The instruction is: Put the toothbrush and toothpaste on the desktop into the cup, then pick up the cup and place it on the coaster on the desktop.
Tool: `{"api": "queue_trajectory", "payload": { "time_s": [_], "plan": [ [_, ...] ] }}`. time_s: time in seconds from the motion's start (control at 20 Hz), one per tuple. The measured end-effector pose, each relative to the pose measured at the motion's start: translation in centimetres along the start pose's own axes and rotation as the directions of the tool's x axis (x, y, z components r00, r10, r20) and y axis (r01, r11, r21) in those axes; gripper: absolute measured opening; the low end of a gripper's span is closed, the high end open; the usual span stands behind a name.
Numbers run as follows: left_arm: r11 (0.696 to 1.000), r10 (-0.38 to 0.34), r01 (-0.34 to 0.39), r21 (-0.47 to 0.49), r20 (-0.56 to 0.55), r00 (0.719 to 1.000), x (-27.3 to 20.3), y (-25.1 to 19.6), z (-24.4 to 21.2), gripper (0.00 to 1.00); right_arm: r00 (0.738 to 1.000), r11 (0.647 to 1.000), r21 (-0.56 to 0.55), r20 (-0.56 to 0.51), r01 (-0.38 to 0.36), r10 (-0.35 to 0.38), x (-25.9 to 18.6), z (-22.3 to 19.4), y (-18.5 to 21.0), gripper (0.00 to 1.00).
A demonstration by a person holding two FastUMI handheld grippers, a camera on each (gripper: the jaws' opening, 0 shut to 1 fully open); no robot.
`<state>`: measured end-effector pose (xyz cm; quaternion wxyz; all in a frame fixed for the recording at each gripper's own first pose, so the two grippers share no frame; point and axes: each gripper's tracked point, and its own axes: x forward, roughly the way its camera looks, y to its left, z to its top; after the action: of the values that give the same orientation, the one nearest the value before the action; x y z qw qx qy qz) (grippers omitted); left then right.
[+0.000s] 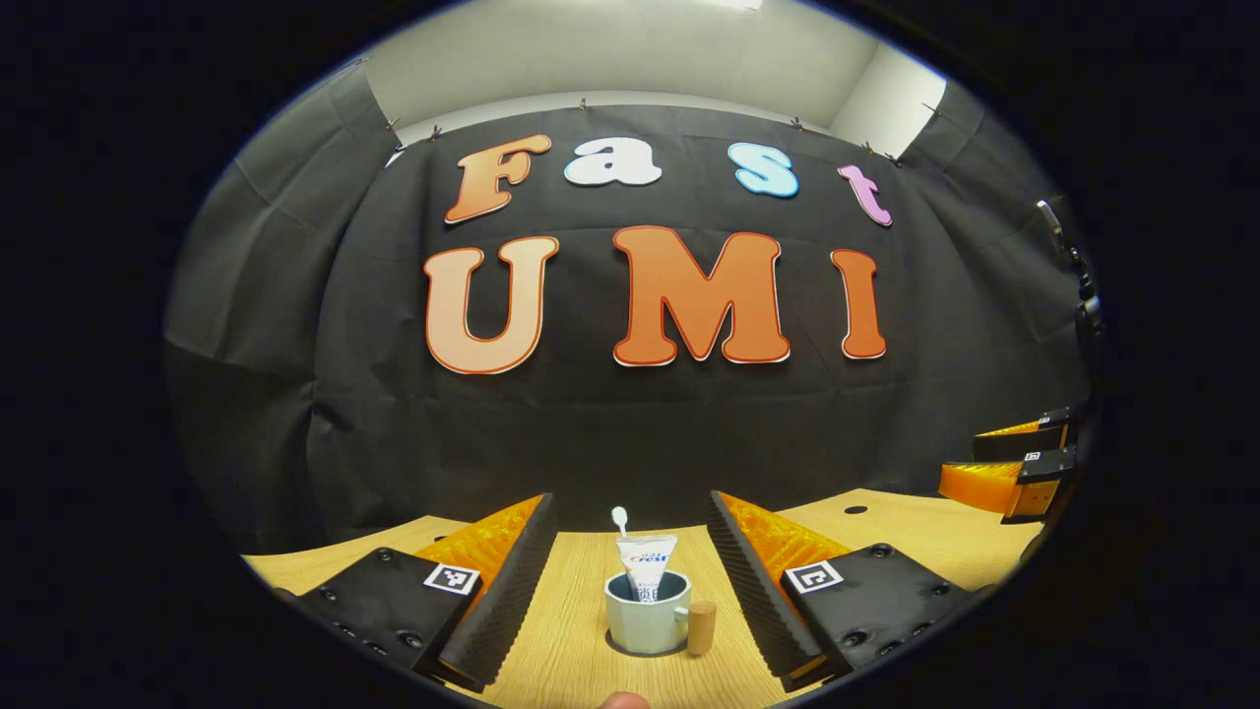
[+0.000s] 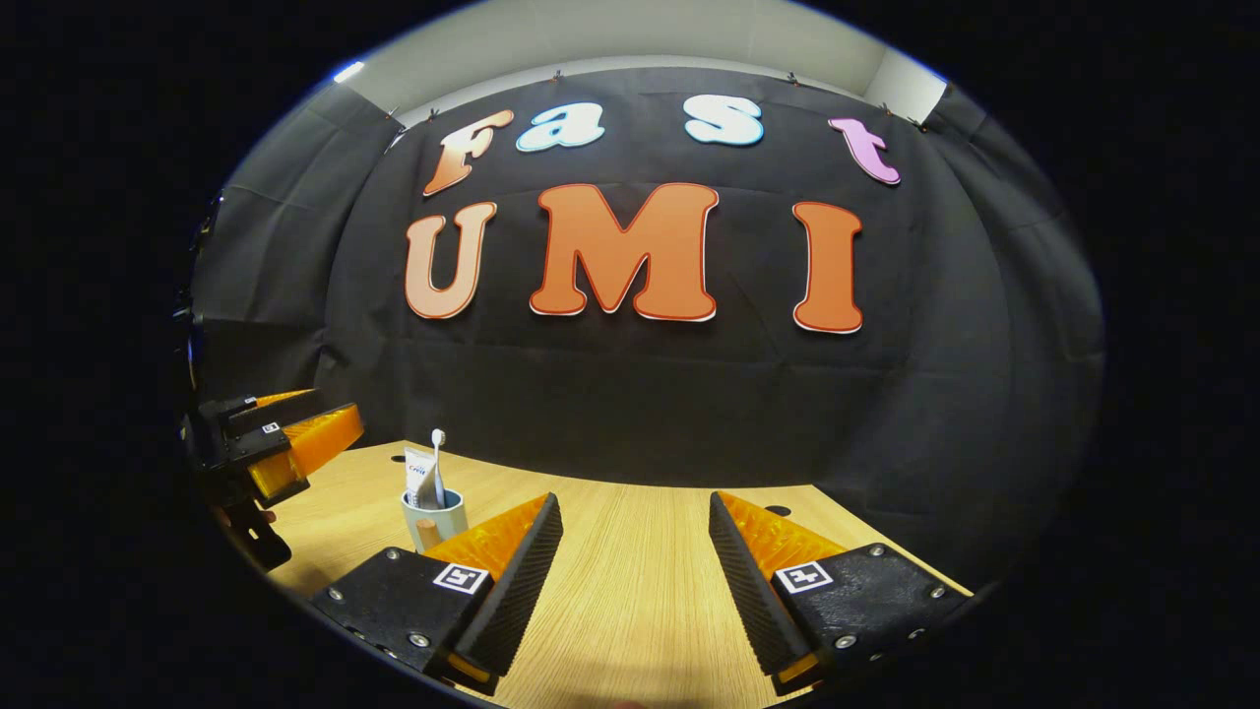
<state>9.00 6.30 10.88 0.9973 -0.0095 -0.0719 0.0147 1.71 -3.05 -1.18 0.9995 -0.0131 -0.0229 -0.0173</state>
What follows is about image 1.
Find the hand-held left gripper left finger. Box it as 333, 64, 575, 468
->
274, 492, 559, 693

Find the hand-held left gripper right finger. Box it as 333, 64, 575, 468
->
707, 489, 995, 692

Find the white toothpaste tube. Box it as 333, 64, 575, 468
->
616, 534, 680, 604

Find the light blue cup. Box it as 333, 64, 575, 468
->
603, 569, 718, 658

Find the dark brown round coaster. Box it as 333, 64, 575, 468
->
602, 630, 695, 661

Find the wooden desktop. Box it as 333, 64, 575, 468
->
241, 487, 1044, 709

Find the black backdrop cloth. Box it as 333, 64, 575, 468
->
162, 59, 1094, 557

